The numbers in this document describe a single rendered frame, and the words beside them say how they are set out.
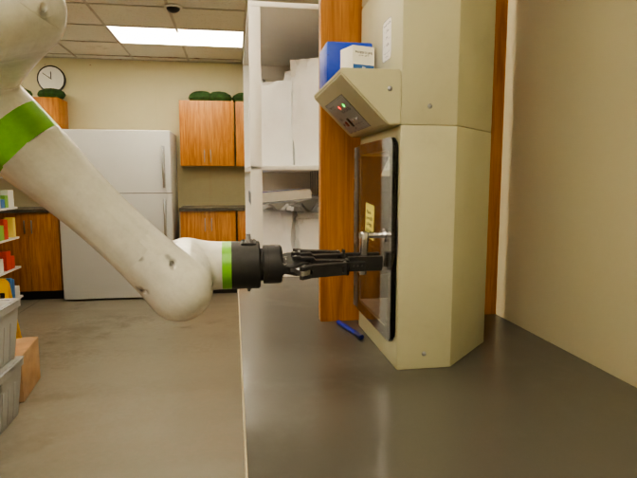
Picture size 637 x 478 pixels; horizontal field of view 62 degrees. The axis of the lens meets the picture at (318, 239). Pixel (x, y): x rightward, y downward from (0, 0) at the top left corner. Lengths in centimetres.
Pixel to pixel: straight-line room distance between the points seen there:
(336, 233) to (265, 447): 70
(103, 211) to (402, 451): 55
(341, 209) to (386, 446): 72
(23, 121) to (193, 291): 34
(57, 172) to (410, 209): 60
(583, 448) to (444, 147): 55
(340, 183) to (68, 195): 72
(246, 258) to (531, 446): 56
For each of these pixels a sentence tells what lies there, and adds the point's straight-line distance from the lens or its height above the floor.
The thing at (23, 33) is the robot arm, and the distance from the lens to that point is 77.
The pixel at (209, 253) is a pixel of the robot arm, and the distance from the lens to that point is 100.
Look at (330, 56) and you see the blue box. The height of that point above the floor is 157.
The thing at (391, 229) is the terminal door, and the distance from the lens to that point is 102.
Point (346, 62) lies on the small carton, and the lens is 111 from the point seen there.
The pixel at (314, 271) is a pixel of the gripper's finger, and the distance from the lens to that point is 100.
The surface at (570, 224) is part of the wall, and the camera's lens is 131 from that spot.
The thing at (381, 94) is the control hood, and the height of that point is 146.
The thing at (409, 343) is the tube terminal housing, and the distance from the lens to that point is 107.
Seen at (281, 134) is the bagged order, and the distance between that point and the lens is 237.
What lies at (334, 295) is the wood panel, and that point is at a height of 101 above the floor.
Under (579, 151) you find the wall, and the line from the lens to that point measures 129.
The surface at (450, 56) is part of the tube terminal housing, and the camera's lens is 107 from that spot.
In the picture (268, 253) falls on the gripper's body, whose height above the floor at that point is 117.
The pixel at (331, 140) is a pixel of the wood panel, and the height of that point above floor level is 140.
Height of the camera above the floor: 131
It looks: 7 degrees down
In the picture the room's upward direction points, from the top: straight up
